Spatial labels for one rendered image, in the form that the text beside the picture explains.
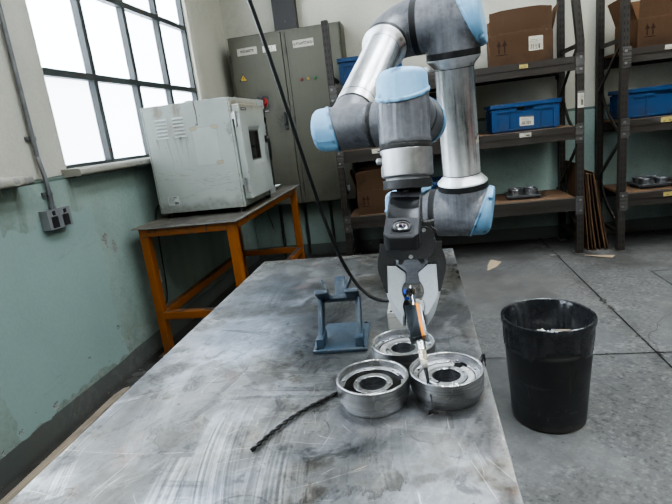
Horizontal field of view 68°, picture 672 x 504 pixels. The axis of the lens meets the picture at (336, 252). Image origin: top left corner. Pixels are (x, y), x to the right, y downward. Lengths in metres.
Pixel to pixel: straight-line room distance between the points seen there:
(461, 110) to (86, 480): 0.95
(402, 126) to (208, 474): 0.51
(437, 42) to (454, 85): 0.09
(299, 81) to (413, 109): 3.89
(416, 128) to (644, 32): 3.86
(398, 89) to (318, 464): 0.50
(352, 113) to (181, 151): 2.28
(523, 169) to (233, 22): 2.93
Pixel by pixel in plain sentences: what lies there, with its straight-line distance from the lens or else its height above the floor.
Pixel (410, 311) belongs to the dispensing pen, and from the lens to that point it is 0.73.
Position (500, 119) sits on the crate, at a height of 1.11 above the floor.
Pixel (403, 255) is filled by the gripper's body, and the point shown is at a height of 1.01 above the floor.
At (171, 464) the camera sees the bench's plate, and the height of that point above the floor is 0.80.
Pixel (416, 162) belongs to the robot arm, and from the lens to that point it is 0.71.
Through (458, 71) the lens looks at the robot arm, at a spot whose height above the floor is 1.28.
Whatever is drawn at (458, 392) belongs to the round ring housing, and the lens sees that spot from 0.72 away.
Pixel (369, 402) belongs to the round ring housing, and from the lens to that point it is 0.71.
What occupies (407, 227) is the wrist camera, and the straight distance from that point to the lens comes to 0.64.
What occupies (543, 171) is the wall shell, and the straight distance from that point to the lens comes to 4.85.
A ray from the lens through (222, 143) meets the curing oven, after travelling 2.96.
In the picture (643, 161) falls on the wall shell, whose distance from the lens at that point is 5.09.
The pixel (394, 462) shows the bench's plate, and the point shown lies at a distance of 0.65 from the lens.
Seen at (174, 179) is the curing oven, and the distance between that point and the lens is 3.10.
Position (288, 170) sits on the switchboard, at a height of 0.87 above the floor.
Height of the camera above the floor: 1.19
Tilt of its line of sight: 14 degrees down
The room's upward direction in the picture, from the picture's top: 7 degrees counter-clockwise
